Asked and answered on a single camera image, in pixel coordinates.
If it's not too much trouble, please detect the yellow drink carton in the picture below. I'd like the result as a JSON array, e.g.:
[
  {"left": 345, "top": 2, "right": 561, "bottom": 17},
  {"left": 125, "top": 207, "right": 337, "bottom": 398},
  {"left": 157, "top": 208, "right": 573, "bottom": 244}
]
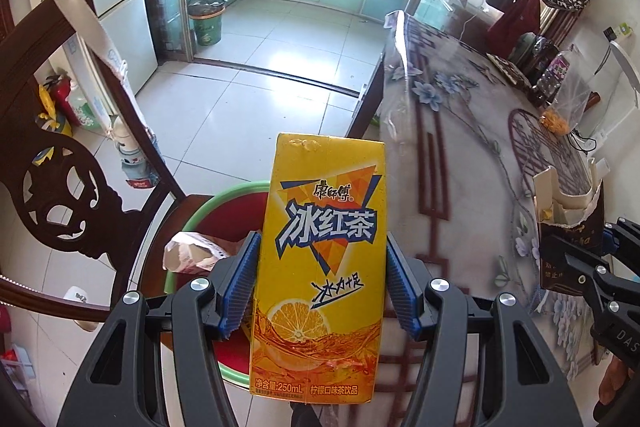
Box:
[{"left": 248, "top": 133, "right": 388, "bottom": 405}]

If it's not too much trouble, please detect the green detergent jug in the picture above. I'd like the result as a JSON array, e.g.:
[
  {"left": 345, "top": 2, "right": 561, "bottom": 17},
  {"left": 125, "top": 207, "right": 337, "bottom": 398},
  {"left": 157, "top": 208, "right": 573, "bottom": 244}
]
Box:
[{"left": 67, "top": 79, "right": 108, "bottom": 131}]

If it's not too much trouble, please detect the clear bag of orange snacks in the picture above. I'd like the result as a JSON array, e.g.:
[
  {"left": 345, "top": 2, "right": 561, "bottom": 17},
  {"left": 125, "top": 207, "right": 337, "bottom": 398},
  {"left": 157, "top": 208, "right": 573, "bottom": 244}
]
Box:
[{"left": 540, "top": 49, "right": 598, "bottom": 136}]

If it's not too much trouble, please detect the person's right hand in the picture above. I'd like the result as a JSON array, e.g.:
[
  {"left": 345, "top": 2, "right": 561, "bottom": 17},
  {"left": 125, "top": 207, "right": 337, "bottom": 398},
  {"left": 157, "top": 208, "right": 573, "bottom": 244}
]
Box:
[{"left": 600, "top": 359, "right": 638, "bottom": 408}]

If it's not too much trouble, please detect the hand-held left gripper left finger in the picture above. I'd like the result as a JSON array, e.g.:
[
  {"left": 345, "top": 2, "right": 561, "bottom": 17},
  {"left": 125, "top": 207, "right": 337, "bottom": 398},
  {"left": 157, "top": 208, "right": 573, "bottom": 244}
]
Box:
[{"left": 60, "top": 231, "right": 262, "bottom": 427}]

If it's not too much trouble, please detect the dark soda bottle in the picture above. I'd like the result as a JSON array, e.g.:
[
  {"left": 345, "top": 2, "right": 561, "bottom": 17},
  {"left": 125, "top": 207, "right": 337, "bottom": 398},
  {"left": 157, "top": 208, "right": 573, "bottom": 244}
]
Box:
[{"left": 535, "top": 49, "right": 571, "bottom": 105}]

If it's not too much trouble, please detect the carved wooden chair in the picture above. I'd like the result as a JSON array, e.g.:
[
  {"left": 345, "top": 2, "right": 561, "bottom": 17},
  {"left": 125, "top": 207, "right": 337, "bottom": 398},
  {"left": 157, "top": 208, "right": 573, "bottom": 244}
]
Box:
[{"left": 0, "top": 0, "right": 186, "bottom": 333}]

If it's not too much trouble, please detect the brown torn cardboard box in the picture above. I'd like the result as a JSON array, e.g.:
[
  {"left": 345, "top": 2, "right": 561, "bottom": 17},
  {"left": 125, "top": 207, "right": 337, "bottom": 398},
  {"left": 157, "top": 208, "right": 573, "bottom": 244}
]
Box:
[{"left": 531, "top": 166, "right": 607, "bottom": 294}]

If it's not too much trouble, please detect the black snack package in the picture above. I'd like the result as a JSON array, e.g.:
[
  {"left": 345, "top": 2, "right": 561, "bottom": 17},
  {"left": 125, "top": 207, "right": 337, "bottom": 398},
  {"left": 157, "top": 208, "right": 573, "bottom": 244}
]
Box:
[{"left": 487, "top": 54, "right": 532, "bottom": 90}]

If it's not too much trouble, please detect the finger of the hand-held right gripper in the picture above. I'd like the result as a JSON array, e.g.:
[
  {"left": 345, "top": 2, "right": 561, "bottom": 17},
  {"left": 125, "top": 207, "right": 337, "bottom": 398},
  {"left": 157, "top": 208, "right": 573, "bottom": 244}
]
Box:
[
  {"left": 602, "top": 217, "right": 640, "bottom": 268},
  {"left": 540, "top": 233, "right": 626, "bottom": 313}
]

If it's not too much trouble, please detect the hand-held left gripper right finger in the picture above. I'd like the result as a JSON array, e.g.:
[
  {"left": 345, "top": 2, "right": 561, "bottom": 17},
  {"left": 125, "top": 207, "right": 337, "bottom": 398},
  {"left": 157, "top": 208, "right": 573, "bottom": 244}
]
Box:
[{"left": 386, "top": 234, "right": 581, "bottom": 427}]

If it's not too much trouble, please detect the yellow plastic bag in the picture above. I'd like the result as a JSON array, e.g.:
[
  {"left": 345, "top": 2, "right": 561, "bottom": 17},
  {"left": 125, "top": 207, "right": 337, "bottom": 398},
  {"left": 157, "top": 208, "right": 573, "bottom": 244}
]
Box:
[{"left": 34, "top": 84, "right": 73, "bottom": 168}]

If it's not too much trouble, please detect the white desk lamp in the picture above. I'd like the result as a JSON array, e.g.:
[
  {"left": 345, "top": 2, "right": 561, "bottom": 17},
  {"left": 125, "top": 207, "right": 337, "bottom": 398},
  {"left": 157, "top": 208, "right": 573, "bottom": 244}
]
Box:
[{"left": 607, "top": 39, "right": 640, "bottom": 108}]

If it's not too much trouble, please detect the green trash bin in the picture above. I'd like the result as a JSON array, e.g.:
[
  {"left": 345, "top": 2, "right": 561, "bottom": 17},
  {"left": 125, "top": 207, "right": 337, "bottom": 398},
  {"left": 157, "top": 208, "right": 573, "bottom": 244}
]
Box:
[{"left": 187, "top": 0, "right": 227, "bottom": 46}]

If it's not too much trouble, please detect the red basin with green rim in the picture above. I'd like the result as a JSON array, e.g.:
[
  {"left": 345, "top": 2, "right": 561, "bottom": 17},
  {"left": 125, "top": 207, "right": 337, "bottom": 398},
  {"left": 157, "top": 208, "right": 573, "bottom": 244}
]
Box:
[{"left": 162, "top": 181, "right": 273, "bottom": 385}]

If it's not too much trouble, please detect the pale pink paper packet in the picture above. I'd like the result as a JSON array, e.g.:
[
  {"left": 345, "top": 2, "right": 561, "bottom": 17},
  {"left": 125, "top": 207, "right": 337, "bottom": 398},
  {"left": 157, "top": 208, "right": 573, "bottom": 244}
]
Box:
[{"left": 162, "top": 231, "right": 246, "bottom": 275}]

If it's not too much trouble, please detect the white printed strap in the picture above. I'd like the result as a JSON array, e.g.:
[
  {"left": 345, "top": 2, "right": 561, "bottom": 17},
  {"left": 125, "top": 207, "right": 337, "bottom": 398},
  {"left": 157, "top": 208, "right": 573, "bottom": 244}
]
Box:
[{"left": 50, "top": 0, "right": 132, "bottom": 84}]

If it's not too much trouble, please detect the blue white plastic bottle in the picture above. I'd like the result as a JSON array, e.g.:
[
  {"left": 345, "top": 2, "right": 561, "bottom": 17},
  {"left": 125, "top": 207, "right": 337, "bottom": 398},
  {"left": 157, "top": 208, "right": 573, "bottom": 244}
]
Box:
[{"left": 116, "top": 142, "right": 161, "bottom": 190}]

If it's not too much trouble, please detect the red fire extinguisher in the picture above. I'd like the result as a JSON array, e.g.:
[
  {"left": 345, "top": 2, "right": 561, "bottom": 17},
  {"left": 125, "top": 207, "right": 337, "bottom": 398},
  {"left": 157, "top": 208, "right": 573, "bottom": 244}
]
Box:
[{"left": 44, "top": 74, "right": 73, "bottom": 122}]

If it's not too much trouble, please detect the dark red garment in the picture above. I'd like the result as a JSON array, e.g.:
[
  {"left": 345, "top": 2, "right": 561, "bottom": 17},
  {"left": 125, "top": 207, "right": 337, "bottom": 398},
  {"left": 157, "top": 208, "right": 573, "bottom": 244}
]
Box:
[{"left": 487, "top": 0, "right": 543, "bottom": 48}]

